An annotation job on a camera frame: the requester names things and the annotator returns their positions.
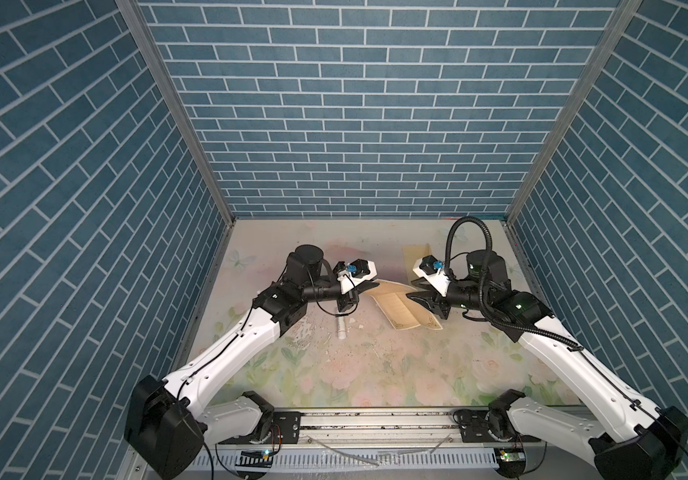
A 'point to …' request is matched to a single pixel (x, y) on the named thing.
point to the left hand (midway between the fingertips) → (374, 281)
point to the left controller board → (255, 458)
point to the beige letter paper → (401, 310)
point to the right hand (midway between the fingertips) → (410, 283)
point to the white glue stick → (341, 328)
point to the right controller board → (512, 456)
